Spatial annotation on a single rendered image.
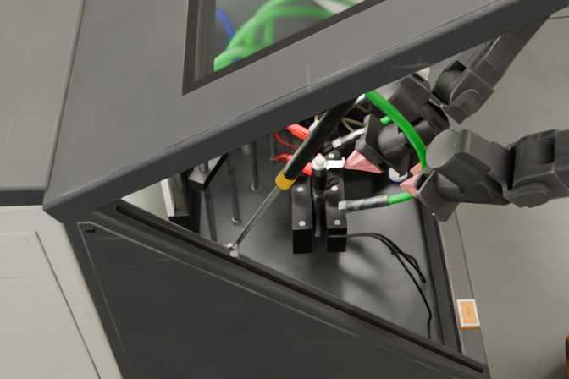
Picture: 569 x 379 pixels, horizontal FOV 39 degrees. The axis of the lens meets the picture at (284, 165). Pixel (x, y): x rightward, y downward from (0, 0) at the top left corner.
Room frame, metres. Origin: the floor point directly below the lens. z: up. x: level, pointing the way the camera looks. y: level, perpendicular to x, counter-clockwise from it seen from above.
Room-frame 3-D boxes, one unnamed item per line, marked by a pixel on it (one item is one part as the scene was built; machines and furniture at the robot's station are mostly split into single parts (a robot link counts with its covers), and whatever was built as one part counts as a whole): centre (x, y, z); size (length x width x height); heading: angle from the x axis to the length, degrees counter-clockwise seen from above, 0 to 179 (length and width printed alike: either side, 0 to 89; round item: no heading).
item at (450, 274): (0.90, -0.30, 0.87); 0.62 x 0.04 x 0.16; 1
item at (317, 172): (0.90, -0.07, 1.00); 0.05 x 0.03 x 0.21; 91
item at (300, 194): (1.02, -0.06, 0.91); 0.34 x 0.10 x 0.15; 1
